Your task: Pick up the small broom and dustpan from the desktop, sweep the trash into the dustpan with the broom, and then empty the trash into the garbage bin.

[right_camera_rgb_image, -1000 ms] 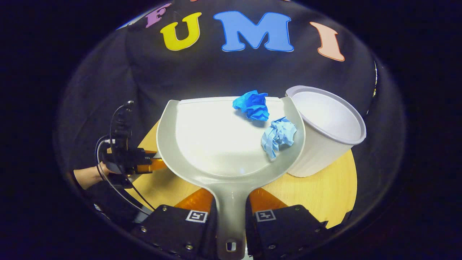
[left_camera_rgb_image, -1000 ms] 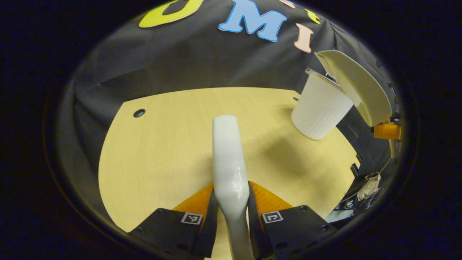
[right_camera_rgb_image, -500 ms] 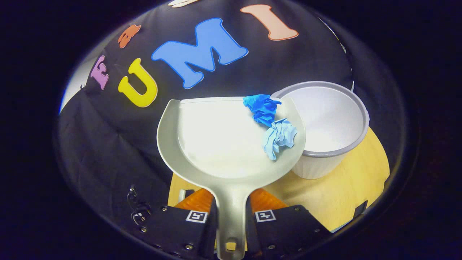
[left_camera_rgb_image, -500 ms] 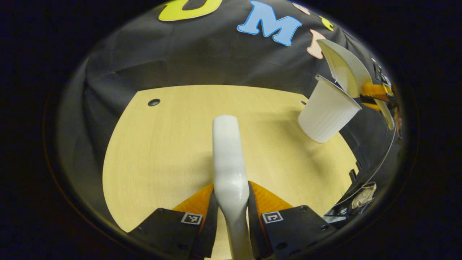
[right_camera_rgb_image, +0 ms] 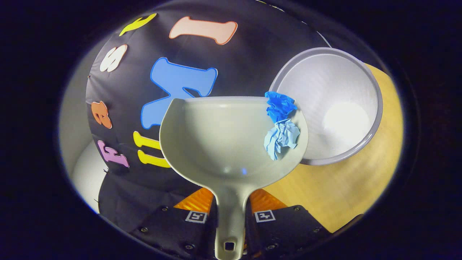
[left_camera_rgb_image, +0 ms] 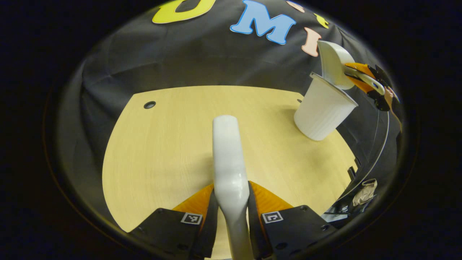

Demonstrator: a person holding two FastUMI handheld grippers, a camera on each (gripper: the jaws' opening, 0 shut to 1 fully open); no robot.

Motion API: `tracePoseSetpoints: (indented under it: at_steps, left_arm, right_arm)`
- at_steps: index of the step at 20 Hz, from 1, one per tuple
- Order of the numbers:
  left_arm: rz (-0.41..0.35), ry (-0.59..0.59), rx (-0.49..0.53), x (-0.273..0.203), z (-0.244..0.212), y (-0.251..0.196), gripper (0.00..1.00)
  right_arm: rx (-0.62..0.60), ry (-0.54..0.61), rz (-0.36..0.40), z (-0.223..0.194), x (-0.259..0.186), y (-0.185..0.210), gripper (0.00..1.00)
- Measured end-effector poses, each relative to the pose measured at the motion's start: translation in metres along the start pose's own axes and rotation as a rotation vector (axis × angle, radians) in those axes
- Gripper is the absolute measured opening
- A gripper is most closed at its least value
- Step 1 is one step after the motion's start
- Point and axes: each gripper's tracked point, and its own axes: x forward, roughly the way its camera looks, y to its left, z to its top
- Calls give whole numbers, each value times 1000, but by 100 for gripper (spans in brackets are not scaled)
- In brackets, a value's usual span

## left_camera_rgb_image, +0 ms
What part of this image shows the small white broom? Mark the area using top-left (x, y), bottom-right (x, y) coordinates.
top-left (212, 115), bottom-right (255, 260)

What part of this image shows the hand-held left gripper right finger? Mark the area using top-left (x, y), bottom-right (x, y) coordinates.
top-left (247, 181), bottom-right (337, 260)

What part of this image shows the white ribbed garbage bin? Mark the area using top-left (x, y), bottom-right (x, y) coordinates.
top-left (293, 72), bottom-right (358, 141)

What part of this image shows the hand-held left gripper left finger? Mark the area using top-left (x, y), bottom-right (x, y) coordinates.
top-left (128, 183), bottom-right (219, 260)

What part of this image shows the grey plastic dustpan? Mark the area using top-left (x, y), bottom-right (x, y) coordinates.
top-left (317, 40), bottom-right (385, 96)

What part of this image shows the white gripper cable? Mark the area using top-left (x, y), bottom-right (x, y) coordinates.
top-left (337, 112), bottom-right (391, 203)

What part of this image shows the crumpled beige cloth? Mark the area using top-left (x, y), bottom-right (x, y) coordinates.
top-left (353, 179), bottom-right (378, 207)

